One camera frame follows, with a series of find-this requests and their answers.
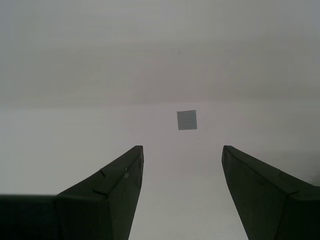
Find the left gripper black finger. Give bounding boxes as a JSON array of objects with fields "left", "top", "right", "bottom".
[
  {"left": 0, "top": 145, "right": 145, "bottom": 240},
  {"left": 221, "top": 145, "right": 320, "bottom": 240}
]

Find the grey square tape patch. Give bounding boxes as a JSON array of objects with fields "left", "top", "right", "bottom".
[{"left": 176, "top": 109, "right": 198, "bottom": 131}]

